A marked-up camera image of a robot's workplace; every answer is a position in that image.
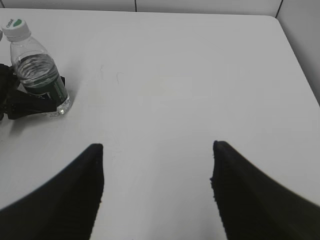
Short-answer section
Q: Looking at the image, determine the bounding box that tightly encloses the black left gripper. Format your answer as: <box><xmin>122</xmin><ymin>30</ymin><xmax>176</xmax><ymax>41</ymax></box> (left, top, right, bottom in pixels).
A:
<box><xmin>0</xmin><ymin>63</ymin><xmax>66</xmax><ymax>121</ymax></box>

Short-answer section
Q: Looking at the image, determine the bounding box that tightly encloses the clear cestbon water bottle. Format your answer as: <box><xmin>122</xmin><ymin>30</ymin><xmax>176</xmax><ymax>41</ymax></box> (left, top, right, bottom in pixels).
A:
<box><xmin>3</xmin><ymin>33</ymin><xmax>71</xmax><ymax>116</ymax></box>

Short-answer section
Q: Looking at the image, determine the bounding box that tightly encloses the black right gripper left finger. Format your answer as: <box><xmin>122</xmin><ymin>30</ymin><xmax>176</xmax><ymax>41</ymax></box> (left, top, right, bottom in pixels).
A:
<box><xmin>0</xmin><ymin>143</ymin><xmax>104</xmax><ymax>240</ymax></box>

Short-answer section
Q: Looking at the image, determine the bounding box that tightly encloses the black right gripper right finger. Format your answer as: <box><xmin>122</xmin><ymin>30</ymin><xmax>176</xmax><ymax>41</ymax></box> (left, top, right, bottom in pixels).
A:
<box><xmin>210</xmin><ymin>140</ymin><xmax>320</xmax><ymax>240</ymax></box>

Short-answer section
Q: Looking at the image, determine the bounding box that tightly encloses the white green bottle cap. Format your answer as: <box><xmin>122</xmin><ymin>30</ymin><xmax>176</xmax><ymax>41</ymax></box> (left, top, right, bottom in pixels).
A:
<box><xmin>1</xmin><ymin>18</ymin><xmax>31</xmax><ymax>38</ymax></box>

